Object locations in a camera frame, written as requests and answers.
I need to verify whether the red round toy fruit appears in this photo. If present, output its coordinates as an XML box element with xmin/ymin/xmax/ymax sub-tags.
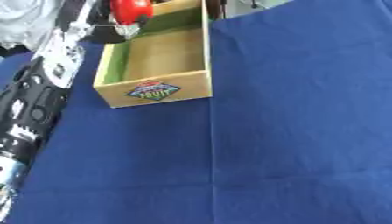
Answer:
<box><xmin>108</xmin><ymin>0</ymin><xmax>155</xmax><ymax>26</ymax></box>

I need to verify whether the tan cardboard box green inside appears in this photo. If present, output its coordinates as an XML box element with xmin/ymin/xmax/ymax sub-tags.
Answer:
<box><xmin>92</xmin><ymin>0</ymin><xmax>214</xmax><ymax>109</ymax></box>

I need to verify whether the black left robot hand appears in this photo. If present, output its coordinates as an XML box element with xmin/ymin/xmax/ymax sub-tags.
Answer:
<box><xmin>53</xmin><ymin>0</ymin><xmax>155</xmax><ymax>45</ymax></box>

